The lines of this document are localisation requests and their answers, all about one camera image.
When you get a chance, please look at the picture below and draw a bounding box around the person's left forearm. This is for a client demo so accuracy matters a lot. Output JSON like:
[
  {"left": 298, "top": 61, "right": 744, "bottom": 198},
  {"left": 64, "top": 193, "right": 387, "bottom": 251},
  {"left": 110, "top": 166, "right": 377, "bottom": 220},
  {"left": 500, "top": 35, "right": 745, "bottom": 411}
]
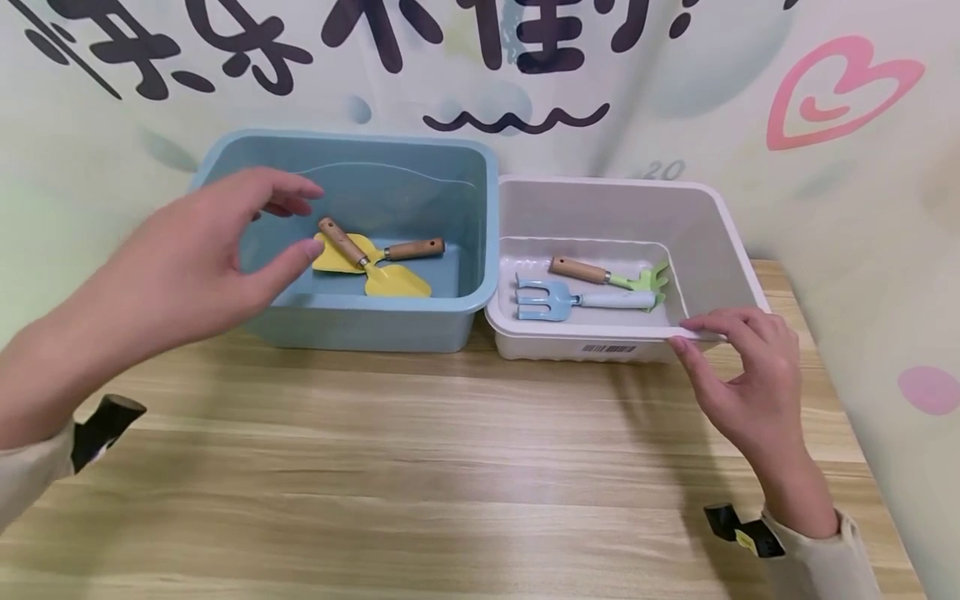
[{"left": 0, "top": 302, "right": 85, "bottom": 536}]

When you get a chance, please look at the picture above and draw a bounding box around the person's right forearm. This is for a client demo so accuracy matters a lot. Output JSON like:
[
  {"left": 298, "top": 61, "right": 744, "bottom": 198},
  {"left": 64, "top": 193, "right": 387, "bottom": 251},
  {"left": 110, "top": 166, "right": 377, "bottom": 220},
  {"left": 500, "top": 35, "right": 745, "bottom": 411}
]
[{"left": 758, "top": 448, "right": 888, "bottom": 600}]

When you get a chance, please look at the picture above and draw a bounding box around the blue fork white handle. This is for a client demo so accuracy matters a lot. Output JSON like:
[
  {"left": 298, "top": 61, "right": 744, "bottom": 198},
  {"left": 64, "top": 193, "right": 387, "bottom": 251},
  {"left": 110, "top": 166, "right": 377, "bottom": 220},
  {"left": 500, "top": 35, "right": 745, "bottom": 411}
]
[{"left": 513, "top": 276, "right": 658, "bottom": 323}]

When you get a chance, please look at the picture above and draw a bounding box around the person's right hand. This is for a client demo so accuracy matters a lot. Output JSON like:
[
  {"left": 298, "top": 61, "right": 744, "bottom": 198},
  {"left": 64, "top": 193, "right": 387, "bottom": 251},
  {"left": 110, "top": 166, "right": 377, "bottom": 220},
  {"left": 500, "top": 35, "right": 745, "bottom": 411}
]
[{"left": 667, "top": 307, "right": 810, "bottom": 482}]

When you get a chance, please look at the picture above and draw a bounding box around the person's left hand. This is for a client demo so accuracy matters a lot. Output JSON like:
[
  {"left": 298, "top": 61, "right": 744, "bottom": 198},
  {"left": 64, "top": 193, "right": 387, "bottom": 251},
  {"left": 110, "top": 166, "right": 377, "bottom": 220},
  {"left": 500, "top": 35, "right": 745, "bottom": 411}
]
[{"left": 73, "top": 166, "right": 327, "bottom": 411}]

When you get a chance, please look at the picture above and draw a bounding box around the white plastic bin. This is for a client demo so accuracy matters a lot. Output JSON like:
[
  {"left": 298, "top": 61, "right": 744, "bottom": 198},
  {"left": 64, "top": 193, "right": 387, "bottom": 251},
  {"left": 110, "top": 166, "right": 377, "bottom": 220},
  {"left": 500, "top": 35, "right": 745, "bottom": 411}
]
[{"left": 485, "top": 175, "right": 772, "bottom": 364}]

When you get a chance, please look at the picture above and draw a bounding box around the green rake wooden handle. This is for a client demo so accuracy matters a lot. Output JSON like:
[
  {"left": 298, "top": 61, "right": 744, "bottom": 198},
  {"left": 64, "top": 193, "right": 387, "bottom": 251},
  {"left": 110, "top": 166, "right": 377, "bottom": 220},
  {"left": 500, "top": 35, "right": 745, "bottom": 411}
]
[{"left": 548, "top": 255, "right": 671, "bottom": 314}]

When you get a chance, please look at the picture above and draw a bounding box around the blue plastic bin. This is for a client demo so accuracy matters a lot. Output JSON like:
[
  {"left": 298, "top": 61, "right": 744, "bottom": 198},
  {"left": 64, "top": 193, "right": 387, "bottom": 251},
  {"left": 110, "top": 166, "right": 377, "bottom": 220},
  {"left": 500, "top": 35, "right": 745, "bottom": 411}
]
[{"left": 188, "top": 129, "right": 502, "bottom": 353}]

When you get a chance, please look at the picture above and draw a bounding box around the yellow trowel wooden handle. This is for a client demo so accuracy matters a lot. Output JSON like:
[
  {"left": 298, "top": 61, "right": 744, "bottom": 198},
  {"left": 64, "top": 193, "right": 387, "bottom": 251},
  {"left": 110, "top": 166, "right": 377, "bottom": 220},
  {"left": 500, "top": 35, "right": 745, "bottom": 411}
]
[
  {"left": 317, "top": 217, "right": 433, "bottom": 299},
  {"left": 312, "top": 232, "right": 447, "bottom": 275}
]

